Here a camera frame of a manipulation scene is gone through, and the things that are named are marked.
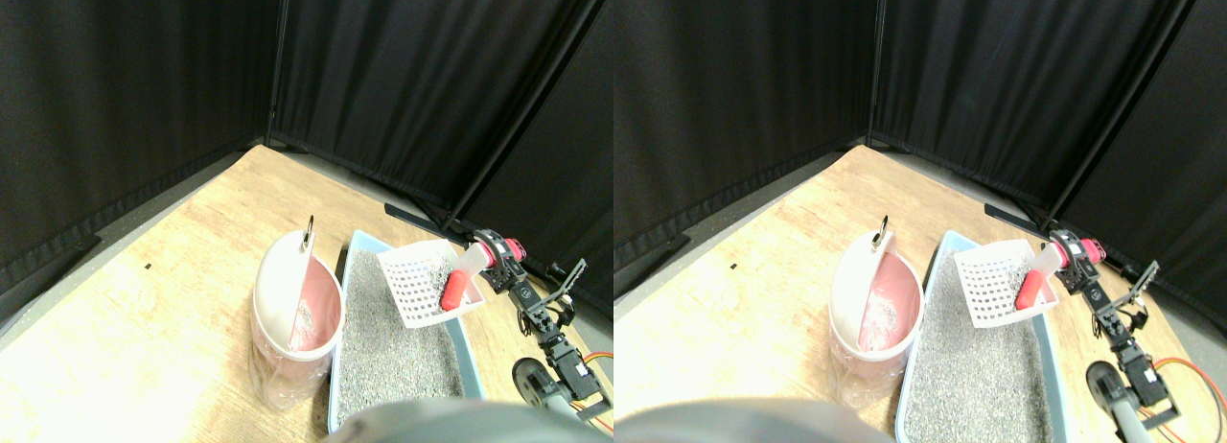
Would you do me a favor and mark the black curtain stand pole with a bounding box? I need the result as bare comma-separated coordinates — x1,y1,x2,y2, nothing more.
984,0,1205,241
867,0,890,149
383,0,614,245
264,0,290,149

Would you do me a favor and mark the white bin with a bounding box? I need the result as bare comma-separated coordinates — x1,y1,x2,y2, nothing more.
828,216,925,408
249,216,344,411

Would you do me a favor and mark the red lump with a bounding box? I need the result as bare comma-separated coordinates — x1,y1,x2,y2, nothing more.
440,270,469,313
1016,268,1047,312

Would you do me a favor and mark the white scoop with red handle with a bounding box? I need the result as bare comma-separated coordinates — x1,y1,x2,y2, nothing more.
377,238,526,330
954,238,1106,328

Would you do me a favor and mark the blue litter tray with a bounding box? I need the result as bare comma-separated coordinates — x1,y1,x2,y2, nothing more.
895,230,1071,443
328,230,486,434

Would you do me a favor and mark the orange wire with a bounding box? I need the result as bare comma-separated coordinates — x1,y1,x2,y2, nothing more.
1154,357,1227,435
579,352,614,431

